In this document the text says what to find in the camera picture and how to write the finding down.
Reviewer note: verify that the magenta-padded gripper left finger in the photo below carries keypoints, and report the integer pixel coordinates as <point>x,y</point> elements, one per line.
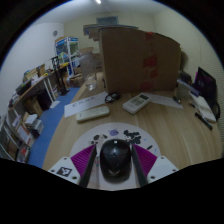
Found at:
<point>63,170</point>

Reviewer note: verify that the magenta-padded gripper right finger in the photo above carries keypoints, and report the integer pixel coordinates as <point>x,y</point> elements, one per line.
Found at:
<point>161,168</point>

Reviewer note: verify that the black computer mouse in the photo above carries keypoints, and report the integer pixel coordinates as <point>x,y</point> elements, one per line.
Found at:
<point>115,160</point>

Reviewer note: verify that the slim white remote control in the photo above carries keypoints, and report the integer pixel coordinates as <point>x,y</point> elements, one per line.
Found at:
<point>92,113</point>

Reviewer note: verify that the white remote control with display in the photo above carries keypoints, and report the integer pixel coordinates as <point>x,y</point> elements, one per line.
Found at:
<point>136,104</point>

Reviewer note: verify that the thick white book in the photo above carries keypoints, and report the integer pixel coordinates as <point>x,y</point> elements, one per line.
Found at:
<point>205,108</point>

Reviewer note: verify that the cluttered shelf unit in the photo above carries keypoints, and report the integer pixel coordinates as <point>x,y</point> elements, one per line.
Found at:
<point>30,100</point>

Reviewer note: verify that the clear round plastic container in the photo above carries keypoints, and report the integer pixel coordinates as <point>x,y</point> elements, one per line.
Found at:
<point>182,91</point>

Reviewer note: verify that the blue book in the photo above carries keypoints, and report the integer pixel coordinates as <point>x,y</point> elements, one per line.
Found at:
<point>186,86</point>

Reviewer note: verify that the black office chair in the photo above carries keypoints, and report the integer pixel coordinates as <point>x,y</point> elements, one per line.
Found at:
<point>206,83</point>

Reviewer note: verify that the tall clear glass jar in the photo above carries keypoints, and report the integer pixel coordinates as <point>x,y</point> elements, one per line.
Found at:
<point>88,71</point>

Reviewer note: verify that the large brown cardboard box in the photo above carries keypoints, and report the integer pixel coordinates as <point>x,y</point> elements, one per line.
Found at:
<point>126,60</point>

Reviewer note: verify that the blue and white display cabinet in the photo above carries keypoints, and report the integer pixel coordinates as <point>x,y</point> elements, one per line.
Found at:
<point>66,53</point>

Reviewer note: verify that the door with window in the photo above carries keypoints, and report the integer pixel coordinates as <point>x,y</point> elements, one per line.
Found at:
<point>106,20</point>

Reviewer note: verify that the ceiling light tube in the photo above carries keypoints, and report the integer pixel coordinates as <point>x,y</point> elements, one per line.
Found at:
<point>98,1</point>

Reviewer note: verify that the round wall clock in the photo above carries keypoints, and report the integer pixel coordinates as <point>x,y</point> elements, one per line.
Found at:
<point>55,33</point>

